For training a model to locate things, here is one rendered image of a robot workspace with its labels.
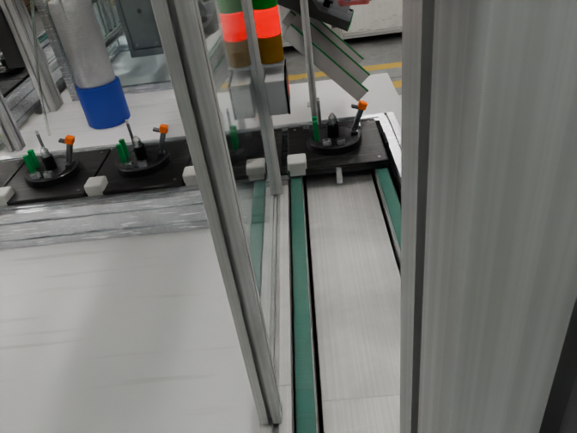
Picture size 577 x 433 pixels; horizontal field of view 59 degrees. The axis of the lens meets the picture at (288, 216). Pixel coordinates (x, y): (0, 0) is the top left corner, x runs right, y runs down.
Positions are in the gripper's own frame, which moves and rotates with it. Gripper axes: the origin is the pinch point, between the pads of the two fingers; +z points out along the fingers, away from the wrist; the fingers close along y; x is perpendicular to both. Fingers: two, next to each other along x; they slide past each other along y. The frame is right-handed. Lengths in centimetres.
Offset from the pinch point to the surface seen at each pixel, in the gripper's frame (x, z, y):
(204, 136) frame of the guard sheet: -13, -4, 105
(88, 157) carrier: -3, 75, 31
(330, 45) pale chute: 10.7, 10.7, -7.9
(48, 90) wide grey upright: -23, 122, -29
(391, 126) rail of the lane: 32.5, 0.9, 15.1
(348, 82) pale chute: 19.3, 8.2, 4.6
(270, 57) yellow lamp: -6, 7, 49
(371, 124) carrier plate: 29.0, 5.2, 15.9
